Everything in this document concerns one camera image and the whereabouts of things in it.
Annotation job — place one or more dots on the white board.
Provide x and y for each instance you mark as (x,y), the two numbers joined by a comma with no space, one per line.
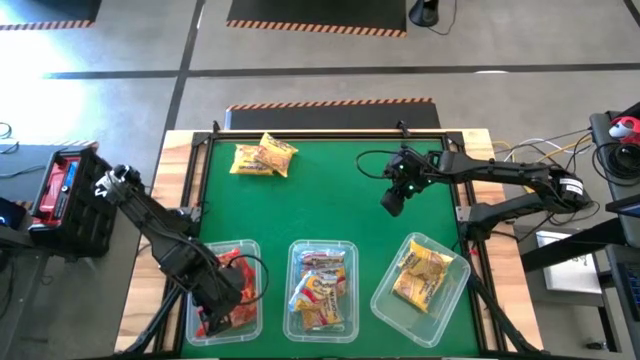
(570,275)

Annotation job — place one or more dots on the dark laptop with blue screen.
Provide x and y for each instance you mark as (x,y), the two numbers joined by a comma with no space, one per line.
(627,209)

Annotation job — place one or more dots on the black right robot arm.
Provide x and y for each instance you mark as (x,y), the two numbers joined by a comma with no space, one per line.
(500,170)

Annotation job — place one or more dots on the dark grey desk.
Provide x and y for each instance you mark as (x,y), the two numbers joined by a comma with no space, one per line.
(600,125)

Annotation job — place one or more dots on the black device with blue light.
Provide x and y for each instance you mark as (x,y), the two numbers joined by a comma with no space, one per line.
(10,215)

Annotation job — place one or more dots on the black diagonal frame strut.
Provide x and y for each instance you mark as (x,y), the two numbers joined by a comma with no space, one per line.
(155,325)
(500,320)

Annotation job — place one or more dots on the black round stand base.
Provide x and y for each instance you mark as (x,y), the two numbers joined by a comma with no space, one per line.
(424,12)

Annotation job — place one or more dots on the black keyboard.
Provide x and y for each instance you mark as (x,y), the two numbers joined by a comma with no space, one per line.
(631,290)

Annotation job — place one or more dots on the black plastic crate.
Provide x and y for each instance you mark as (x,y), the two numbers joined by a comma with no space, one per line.
(85,225)

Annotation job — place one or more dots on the green table mat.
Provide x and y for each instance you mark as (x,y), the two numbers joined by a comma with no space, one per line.
(325,200)

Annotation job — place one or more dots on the black desk beam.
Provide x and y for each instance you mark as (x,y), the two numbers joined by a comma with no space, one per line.
(575,250)

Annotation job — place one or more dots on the black hazard-striped floor mat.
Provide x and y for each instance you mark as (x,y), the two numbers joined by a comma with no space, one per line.
(330,119)
(20,170)
(315,12)
(50,10)

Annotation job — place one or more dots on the black aluminium table frame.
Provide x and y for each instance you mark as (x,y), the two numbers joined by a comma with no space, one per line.
(240,135)

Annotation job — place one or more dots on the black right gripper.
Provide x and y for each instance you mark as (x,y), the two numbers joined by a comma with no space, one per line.
(412,172)

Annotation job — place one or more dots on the grey metal frame bracket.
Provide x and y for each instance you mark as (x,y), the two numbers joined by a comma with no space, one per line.
(464,214)
(195,214)

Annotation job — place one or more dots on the red tool case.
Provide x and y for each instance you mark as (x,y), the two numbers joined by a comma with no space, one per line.
(52,192)

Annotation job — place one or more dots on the red and white gadget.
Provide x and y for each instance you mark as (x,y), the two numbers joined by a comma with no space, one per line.
(621,130)

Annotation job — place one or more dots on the clear plastic bin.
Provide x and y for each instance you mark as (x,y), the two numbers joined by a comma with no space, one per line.
(350,325)
(252,337)
(407,320)

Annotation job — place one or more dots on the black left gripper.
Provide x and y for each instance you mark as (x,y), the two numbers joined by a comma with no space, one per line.
(220,295)

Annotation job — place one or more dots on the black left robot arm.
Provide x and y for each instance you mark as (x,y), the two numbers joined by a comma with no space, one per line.
(150,225)

